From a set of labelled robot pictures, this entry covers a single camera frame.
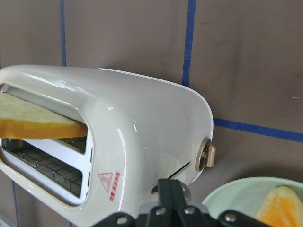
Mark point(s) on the toast slice in toaster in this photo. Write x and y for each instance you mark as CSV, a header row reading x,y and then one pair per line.
x,y
20,119

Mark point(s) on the white two-slot toaster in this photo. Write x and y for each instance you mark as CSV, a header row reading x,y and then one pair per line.
x,y
140,129

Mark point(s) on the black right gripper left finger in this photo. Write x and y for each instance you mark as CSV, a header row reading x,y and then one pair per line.
x,y
154,214

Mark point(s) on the toast slice on plate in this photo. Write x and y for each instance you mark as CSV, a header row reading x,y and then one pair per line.
x,y
281,208

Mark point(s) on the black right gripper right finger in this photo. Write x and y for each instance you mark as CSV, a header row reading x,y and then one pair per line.
x,y
187,215

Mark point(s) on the light green plate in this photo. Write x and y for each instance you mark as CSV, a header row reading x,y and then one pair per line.
x,y
246,195

